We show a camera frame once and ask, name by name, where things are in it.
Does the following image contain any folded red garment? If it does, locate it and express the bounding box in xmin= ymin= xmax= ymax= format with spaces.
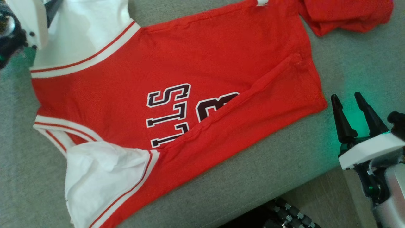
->
xmin=297 ymin=0 xmax=395 ymax=37

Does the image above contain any large grey sofa cushion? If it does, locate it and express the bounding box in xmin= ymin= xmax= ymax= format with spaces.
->
xmin=0 ymin=0 xmax=405 ymax=228

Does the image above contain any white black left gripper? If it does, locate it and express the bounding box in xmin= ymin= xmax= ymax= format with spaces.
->
xmin=0 ymin=0 xmax=63 ymax=69

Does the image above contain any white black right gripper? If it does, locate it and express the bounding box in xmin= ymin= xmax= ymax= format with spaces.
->
xmin=330 ymin=92 xmax=405 ymax=203

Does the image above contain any red white basketball jersey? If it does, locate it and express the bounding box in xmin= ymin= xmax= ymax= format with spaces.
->
xmin=30 ymin=0 xmax=328 ymax=228

